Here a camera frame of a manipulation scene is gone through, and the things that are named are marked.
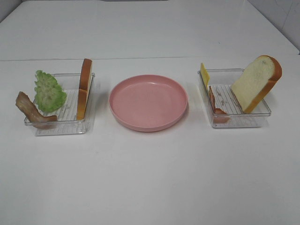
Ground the bread slice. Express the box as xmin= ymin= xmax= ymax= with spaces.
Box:
xmin=76 ymin=59 xmax=92 ymax=120
xmin=231 ymin=55 xmax=282 ymax=114

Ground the bacon strip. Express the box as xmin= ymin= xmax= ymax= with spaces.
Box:
xmin=209 ymin=86 xmax=229 ymax=124
xmin=15 ymin=91 xmax=57 ymax=129

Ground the clear left plastic tray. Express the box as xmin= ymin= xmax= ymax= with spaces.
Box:
xmin=24 ymin=73 xmax=96 ymax=136

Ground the green lettuce leaf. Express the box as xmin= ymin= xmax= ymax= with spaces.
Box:
xmin=34 ymin=70 xmax=67 ymax=113

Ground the clear right plastic tray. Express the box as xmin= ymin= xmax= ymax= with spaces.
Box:
xmin=198 ymin=68 xmax=271 ymax=128

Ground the clear plastic tray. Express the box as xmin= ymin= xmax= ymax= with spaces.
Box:
xmin=24 ymin=73 xmax=96 ymax=136
xmin=198 ymin=68 xmax=271 ymax=128

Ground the pink round plate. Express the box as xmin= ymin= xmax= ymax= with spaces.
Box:
xmin=109 ymin=75 xmax=188 ymax=132

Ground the yellow cheese slice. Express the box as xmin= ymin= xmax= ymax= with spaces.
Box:
xmin=200 ymin=63 xmax=210 ymax=92

